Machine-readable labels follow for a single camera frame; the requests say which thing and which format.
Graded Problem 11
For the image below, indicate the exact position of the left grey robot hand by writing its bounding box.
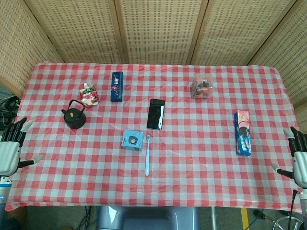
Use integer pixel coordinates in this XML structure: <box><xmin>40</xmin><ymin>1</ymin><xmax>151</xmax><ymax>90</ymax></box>
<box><xmin>0</xmin><ymin>117</ymin><xmax>44</xmax><ymax>176</ymax></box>

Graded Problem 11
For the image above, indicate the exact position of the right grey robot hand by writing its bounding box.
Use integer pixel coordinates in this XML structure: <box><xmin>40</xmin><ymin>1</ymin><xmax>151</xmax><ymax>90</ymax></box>
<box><xmin>272</xmin><ymin>126</ymin><xmax>307</xmax><ymax>189</ymax></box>

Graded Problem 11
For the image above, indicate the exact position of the small light blue box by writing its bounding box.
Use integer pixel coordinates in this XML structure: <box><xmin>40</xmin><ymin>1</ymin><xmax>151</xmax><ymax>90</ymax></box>
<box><xmin>121</xmin><ymin>130</ymin><xmax>144</xmax><ymax>151</ymax></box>

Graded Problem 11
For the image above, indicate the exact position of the blue cookie package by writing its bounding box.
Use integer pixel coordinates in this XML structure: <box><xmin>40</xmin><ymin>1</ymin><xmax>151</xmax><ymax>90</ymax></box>
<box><xmin>234</xmin><ymin>110</ymin><xmax>253</xmax><ymax>157</ymax></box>

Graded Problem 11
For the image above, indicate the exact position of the red white checkered tablecloth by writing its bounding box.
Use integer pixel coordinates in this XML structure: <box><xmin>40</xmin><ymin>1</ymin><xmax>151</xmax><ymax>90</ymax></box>
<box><xmin>4</xmin><ymin>61</ymin><xmax>303</xmax><ymax>214</ymax></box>

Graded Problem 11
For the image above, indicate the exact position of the long dark blue box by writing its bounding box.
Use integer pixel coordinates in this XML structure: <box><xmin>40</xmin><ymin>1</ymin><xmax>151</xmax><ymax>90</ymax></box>
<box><xmin>110</xmin><ymin>71</ymin><xmax>124</xmax><ymax>103</ymax></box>

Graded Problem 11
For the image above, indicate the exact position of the black cast iron teapot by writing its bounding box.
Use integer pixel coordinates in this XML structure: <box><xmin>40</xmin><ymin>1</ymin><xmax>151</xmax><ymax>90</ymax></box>
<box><xmin>61</xmin><ymin>100</ymin><xmax>86</xmax><ymax>130</ymax></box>

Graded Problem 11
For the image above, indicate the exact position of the red drink pouch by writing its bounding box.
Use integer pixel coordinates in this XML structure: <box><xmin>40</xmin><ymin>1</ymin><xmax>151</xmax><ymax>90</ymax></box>
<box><xmin>80</xmin><ymin>82</ymin><xmax>100</xmax><ymax>108</ymax></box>

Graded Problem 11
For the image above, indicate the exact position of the woven bamboo screen panel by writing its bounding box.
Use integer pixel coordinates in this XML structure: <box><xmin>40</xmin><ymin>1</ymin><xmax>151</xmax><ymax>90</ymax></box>
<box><xmin>249</xmin><ymin>0</ymin><xmax>307</xmax><ymax>131</ymax></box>
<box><xmin>187</xmin><ymin>0</ymin><xmax>303</xmax><ymax>66</ymax></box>
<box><xmin>24</xmin><ymin>0</ymin><xmax>129</xmax><ymax>64</ymax></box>
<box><xmin>0</xmin><ymin>0</ymin><xmax>62</xmax><ymax>97</ymax></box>
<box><xmin>114</xmin><ymin>0</ymin><xmax>210</xmax><ymax>65</ymax></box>

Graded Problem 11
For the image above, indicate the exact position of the clear plastic candy bag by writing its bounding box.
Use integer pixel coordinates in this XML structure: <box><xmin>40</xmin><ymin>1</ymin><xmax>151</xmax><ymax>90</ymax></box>
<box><xmin>190</xmin><ymin>74</ymin><xmax>213</xmax><ymax>99</ymax></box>

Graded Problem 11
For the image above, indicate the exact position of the light blue toothbrush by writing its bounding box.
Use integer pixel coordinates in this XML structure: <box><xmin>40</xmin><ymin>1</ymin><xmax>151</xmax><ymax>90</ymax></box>
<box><xmin>144</xmin><ymin>135</ymin><xmax>151</xmax><ymax>177</ymax></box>

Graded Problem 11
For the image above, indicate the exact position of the grey robot torso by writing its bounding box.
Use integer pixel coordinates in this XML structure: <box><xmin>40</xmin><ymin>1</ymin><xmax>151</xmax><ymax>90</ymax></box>
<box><xmin>95</xmin><ymin>205</ymin><xmax>200</xmax><ymax>230</ymax></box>

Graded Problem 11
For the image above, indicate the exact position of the black smartphone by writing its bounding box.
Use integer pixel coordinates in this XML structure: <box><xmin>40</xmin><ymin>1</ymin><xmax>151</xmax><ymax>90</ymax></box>
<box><xmin>146</xmin><ymin>98</ymin><xmax>165</xmax><ymax>131</ymax></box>

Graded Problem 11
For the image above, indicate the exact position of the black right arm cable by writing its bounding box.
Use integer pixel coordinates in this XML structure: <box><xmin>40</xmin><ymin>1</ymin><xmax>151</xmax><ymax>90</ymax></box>
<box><xmin>287</xmin><ymin>189</ymin><xmax>300</xmax><ymax>230</ymax></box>

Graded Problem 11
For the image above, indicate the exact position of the black floor cable bundle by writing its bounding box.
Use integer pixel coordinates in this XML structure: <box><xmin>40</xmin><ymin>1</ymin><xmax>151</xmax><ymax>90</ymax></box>
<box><xmin>0</xmin><ymin>94</ymin><xmax>21</xmax><ymax>128</ymax></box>

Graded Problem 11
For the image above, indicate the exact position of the chrome ring stand base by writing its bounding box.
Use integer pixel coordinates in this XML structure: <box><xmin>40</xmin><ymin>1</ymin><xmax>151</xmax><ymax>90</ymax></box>
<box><xmin>274</xmin><ymin>214</ymin><xmax>302</xmax><ymax>230</ymax></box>

